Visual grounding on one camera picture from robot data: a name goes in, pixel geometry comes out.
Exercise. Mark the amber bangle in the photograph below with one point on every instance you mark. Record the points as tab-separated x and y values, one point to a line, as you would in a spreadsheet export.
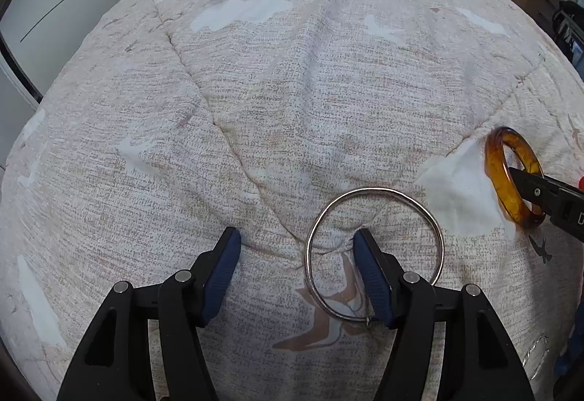
495	163

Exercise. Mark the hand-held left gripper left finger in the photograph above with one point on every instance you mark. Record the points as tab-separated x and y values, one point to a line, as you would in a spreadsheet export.
221	277

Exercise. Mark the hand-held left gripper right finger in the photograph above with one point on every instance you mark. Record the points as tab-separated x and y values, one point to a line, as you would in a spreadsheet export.
372	277

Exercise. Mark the black chair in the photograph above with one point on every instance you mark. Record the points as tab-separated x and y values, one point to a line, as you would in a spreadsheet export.
568	26

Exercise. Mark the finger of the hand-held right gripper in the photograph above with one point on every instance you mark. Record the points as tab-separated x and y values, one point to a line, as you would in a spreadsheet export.
536	191

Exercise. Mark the thin silver bangle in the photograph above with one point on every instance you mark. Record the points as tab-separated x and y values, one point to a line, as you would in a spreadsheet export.
307	255

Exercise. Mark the white door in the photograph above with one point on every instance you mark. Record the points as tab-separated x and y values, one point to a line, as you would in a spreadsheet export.
9	109

